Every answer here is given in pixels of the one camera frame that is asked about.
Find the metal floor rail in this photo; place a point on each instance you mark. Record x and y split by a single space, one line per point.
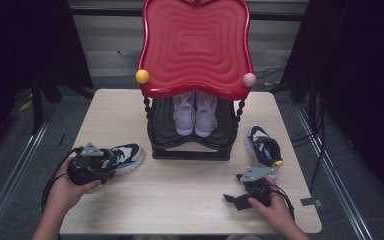
333 173
16 173

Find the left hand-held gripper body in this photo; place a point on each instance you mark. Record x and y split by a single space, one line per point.
86 166

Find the navy and white sneaker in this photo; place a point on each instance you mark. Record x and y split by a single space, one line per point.
126 156
265 150

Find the black metal stand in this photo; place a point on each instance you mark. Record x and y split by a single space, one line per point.
37 106

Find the purple sandal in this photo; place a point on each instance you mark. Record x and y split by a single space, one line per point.
206 116
184 116

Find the red and black shoe rack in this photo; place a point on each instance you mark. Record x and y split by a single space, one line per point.
196 50

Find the small black floor tape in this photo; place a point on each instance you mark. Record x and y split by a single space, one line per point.
61 139

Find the person's right hand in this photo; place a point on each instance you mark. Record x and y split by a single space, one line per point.
273 206

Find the person's left hand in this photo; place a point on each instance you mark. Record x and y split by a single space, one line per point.
66 193

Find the grey tape piece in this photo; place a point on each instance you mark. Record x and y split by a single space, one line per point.
311 202

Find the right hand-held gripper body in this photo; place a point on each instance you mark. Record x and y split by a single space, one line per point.
258 190

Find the yellow floor tape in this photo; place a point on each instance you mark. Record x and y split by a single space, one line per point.
25 105

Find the dark curtain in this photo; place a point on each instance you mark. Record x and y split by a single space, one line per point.
356 83
20 50

